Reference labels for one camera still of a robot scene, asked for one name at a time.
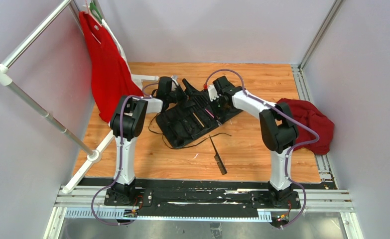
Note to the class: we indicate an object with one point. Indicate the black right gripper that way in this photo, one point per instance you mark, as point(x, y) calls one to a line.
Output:
point(225, 111)

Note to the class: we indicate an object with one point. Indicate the gold handled makeup brush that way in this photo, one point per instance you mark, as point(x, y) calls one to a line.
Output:
point(198, 120)

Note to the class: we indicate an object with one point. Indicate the pink handled brow brush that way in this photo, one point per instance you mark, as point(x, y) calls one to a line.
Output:
point(209, 113)

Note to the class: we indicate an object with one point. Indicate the green clothes hanger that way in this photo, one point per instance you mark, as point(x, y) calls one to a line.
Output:
point(95, 11)

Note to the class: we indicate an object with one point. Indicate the aluminium right rail frame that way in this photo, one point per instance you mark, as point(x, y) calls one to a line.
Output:
point(306, 74)

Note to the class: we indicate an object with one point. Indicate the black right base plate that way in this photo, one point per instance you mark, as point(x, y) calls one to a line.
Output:
point(269, 200)

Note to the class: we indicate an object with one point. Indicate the red shirt on hanger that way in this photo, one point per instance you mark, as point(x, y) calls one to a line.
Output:
point(111, 77)

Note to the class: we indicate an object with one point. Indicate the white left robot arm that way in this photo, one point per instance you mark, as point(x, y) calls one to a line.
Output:
point(127, 124)

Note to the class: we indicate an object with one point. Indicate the dark red cloth pile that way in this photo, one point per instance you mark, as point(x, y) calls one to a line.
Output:
point(307, 114)

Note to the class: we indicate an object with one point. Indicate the black leather brush roll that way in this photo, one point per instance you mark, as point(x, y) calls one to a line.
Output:
point(178, 125)

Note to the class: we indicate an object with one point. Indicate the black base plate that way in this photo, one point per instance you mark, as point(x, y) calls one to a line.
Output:
point(269, 200)
point(128, 197)

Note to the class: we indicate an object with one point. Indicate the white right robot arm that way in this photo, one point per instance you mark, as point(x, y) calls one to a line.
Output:
point(278, 130)

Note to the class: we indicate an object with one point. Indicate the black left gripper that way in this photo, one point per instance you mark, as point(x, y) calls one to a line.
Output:
point(191, 90)

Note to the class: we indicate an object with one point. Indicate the white garment rack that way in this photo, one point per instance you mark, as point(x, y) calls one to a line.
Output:
point(93, 156)

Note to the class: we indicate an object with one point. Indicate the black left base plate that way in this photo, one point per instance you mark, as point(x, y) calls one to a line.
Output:
point(128, 197)

